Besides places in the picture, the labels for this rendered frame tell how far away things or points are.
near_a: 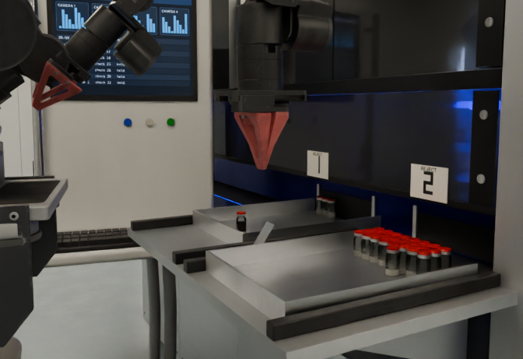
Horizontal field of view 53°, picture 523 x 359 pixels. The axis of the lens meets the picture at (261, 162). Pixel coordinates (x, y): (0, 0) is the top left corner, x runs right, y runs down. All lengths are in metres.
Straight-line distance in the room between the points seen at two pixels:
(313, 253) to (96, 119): 0.79
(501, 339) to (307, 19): 0.56
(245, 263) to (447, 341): 0.35
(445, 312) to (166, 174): 0.99
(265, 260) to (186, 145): 0.69
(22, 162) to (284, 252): 5.25
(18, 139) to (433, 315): 5.55
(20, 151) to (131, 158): 4.57
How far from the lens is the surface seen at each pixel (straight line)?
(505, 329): 0.91
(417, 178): 0.98
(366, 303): 0.71
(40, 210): 0.63
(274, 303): 0.68
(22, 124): 6.04
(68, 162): 1.53
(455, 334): 0.94
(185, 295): 2.15
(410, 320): 0.73
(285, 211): 1.34
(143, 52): 0.96
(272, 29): 0.65
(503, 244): 0.88
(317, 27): 0.69
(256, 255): 0.92
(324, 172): 1.19
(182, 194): 1.56
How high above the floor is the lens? 1.15
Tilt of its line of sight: 6 degrees down
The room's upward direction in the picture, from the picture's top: straight up
